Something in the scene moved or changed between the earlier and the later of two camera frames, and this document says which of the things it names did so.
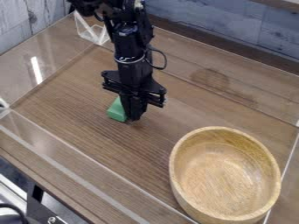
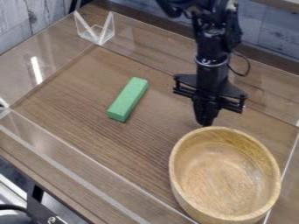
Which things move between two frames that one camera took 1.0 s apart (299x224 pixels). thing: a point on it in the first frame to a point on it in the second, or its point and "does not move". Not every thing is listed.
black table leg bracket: [38, 213] does not move
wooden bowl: [225, 175] does not move
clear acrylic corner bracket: [95, 33] does not move
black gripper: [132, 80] to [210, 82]
